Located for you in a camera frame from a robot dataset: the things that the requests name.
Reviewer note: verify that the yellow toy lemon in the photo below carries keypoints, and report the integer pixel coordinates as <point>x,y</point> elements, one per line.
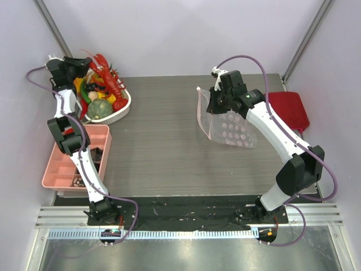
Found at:
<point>106,96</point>

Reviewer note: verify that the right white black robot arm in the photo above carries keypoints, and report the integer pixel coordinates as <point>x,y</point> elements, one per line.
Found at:
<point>302,163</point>

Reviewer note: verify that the green toy pumpkin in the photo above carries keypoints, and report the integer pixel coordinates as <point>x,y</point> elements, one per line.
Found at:
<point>99,109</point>

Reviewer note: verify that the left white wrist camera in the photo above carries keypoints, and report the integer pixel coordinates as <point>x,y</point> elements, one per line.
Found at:
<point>53,61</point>

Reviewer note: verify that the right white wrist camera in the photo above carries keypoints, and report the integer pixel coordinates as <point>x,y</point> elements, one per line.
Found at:
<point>216,73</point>

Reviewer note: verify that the clear zip top bag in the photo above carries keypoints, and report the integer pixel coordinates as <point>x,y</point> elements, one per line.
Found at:
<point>227,128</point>

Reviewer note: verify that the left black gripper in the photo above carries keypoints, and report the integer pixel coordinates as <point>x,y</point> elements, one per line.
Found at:
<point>79,65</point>

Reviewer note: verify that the yellow orange toy pepper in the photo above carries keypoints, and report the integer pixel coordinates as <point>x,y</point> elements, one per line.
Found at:
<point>78,82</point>

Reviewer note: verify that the red toy chili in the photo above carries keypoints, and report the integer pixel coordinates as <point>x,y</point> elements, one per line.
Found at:
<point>84,106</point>

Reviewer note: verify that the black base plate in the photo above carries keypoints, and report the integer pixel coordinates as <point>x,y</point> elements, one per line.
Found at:
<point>192,213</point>

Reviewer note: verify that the green toy chili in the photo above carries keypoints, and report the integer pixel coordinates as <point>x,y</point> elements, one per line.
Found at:
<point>84,93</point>

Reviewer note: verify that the black toy grapes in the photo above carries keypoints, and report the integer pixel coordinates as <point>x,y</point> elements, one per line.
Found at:
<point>91,87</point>

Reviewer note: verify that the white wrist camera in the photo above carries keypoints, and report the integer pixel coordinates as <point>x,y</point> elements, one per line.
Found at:
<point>216,73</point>
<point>53,61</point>

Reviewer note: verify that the red folded cloth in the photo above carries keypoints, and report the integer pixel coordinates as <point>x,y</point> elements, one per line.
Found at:
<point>290,109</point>

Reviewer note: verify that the white plastic basket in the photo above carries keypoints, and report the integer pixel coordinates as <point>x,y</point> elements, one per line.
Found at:
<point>113,117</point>

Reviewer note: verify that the red plastic lobster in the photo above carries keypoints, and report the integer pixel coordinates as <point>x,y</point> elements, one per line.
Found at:
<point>102,73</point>

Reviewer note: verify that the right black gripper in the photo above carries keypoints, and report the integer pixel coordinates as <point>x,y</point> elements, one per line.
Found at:
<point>213,101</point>

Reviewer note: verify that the beige toy garlic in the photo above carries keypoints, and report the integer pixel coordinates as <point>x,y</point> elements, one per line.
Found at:
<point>93,95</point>

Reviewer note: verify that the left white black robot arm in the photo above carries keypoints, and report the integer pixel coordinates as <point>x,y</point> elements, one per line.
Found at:
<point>71,137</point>

